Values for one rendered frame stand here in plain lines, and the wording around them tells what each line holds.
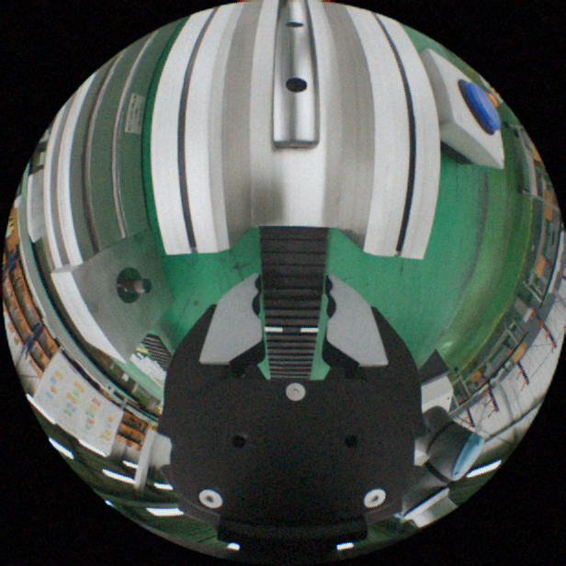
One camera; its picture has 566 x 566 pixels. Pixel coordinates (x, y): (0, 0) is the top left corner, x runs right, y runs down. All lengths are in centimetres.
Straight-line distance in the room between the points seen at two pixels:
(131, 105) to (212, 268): 19
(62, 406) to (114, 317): 302
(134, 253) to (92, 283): 5
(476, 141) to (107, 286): 28
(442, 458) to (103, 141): 68
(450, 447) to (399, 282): 44
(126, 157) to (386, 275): 27
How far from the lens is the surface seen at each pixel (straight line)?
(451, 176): 21
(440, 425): 56
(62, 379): 305
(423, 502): 52
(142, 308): 18
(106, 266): 16
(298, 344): 17
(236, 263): 15
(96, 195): 16
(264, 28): 15
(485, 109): 16
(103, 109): 19
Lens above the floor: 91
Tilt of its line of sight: 59 degrees down
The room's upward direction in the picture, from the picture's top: 177 degrees counter-clockwise
